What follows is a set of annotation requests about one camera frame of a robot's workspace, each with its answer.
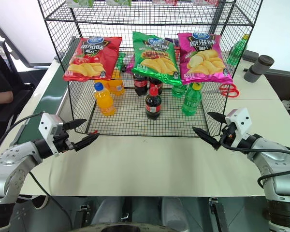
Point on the green conveyor belt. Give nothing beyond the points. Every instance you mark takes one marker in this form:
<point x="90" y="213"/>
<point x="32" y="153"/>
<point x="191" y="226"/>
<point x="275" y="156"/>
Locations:
<point x="50" y="91"/>

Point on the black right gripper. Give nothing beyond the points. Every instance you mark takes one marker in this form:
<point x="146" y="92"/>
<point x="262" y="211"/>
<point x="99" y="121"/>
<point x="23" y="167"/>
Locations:
<point x="228" y="135"/>

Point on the green barbecue chips bag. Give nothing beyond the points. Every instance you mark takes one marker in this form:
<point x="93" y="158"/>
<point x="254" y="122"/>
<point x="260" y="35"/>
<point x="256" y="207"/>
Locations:
<point x="154" y="58"/>

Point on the small red clip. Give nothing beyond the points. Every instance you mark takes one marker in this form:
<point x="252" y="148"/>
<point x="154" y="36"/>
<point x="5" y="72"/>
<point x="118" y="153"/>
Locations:
<point x="94" y="132"/>

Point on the cola bottle red cap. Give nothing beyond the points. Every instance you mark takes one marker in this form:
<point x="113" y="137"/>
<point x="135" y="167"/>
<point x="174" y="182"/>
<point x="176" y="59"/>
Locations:
<point x="152" y="106"/>

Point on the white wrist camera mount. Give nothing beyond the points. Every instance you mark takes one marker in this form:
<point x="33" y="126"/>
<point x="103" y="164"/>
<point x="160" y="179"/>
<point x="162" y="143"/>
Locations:
<point x="48" y="125"/>
<point x="241" y="120"/>

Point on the small magenta snack pack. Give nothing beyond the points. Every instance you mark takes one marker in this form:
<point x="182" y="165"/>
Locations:
<point x="130" y="65"/>

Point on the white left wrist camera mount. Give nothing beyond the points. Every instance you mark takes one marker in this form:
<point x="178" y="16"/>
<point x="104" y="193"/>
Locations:
<point x="48" y="125"/>

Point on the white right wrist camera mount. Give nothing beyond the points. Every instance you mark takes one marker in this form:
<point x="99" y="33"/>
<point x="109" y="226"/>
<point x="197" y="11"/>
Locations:
<point x="241" y="120"/>

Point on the red tomato chips bag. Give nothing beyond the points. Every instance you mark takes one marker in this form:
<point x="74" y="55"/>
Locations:
<point x="91" y="58"/>

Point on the orange soda bottle blue cap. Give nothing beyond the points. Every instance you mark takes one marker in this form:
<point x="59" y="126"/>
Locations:
<point x="105" y="101"/>

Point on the magenta original chips bag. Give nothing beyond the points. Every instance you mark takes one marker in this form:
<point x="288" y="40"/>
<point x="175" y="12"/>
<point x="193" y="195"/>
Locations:
<point x="205" y="58"/>

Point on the small red snack pack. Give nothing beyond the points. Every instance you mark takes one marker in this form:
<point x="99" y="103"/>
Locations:
<point x="176" y="52"/>

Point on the green and white box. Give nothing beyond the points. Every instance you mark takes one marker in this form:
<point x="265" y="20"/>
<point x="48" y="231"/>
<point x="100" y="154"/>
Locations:
<point x="118" y="2"/>
<point x="79" y="2"/>

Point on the person's bare forearm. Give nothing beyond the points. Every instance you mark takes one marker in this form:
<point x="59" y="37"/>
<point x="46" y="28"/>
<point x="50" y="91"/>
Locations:
<point x="2" y="97"/>

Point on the green soda bottle yellow cap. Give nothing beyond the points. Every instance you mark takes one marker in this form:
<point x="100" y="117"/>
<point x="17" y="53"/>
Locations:
<point x="236" y="52"/>
<point x="191" y="101"/>

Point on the grey foam cylinder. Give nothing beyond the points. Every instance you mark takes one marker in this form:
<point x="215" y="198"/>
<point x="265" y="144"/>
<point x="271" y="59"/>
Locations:
<point x="258" y="68"/>

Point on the red scissors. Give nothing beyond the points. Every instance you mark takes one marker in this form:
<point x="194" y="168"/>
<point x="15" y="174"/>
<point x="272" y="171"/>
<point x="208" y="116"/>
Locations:
<point x="232" y="94"/>

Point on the small green snack pack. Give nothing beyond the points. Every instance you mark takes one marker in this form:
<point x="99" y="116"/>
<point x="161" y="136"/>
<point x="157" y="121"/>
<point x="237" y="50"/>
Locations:
<point x="120" y="61"/>

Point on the red and white box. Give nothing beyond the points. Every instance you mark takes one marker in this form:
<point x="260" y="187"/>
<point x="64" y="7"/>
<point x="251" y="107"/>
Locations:
<point x="205" y="2"/>
<point x="164" y="2"/>

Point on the black office chair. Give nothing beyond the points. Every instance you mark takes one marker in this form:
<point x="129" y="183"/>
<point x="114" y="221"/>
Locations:
<point x="4" y="55"/>

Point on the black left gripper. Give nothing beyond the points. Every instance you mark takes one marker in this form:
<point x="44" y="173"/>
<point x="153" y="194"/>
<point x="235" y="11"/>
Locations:
<point x="62" y="142"/>

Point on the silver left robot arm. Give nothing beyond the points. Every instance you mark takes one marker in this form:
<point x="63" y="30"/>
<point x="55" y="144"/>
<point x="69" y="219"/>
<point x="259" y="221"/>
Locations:
<point x="12" y="164"/>

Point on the black metal table bracket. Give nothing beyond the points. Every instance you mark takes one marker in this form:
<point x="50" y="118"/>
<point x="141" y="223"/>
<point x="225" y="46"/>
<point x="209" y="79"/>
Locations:
<point x="84" y="217"/>
<point x="218" y="215"/>

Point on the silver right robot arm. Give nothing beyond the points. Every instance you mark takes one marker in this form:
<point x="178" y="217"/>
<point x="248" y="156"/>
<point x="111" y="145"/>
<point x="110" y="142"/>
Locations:
<point x="275" y="164"/>

